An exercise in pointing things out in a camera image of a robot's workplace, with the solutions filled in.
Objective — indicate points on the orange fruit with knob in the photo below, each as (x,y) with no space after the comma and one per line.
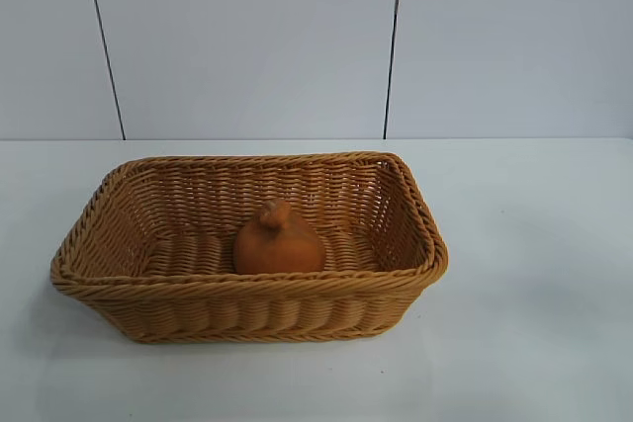
(279,249)

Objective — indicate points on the woven wicker basket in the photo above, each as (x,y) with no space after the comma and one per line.
(247,303)

